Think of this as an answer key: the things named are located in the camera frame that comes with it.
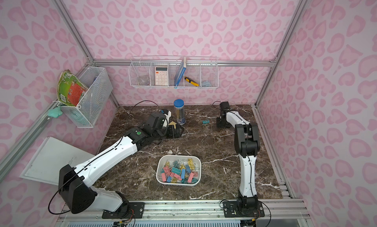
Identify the blue book in shelf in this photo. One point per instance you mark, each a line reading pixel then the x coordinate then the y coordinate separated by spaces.
pixel 181 71

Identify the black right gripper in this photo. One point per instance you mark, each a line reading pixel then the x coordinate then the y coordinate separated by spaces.
pixel 222 121

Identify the white mesh wall basket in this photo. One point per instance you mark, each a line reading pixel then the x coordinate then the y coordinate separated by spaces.
pixel 87 112

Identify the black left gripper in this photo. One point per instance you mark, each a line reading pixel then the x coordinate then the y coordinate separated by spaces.
pixel 175 131

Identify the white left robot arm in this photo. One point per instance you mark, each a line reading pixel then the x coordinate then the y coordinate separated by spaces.
pixel 76 184

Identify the white wire wall shelf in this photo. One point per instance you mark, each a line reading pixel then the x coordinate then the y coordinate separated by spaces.
pixel 203 71

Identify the yellow sticky note pad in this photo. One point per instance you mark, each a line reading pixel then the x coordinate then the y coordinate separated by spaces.
pixel 174 124

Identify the blue lid pencil tube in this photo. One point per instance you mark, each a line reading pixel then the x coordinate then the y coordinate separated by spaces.
pixel 180 111

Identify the yellow utility knife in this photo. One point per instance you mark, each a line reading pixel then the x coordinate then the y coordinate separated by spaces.
pixel 192 82

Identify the white calculator in shelf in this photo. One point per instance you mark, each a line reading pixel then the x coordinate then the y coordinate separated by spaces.
pixel 161 76

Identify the white paper board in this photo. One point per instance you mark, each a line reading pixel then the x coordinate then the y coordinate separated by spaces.
pixel 50 157

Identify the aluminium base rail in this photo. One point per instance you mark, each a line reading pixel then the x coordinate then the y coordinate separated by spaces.
pixel 197 210

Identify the green snack bag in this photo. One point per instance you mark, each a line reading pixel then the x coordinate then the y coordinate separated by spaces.
pixel 70 89

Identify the white storage tray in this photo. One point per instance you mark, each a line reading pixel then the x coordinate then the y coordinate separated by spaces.
pixel 179 170

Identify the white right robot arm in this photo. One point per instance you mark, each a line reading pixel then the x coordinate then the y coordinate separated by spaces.
pixel 247 147

